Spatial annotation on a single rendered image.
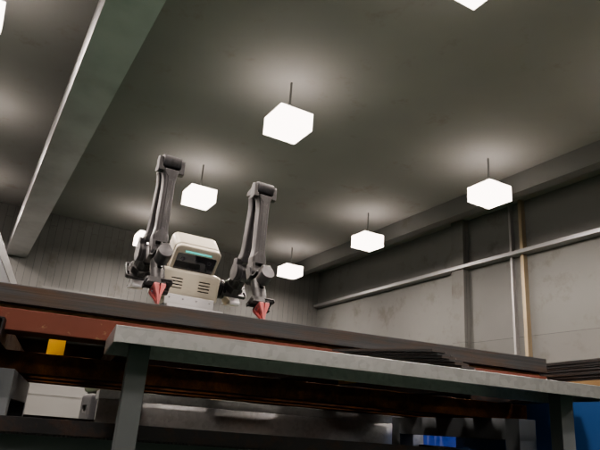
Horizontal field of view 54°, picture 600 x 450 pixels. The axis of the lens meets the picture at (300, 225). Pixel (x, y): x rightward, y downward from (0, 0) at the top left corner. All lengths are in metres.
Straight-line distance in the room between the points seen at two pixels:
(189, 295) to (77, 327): 1.21
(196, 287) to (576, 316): 7.50
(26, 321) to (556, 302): 8.82
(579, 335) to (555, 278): 0.96
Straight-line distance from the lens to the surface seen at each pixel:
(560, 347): 9.59
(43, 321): 1.44
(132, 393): 1.23
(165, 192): 2.41
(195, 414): 2.26
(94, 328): 1.44
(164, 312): 1.46
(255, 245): 2.51
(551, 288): 9.81
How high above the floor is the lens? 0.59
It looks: 19 degrees up
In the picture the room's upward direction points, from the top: 4 degrees clockwise
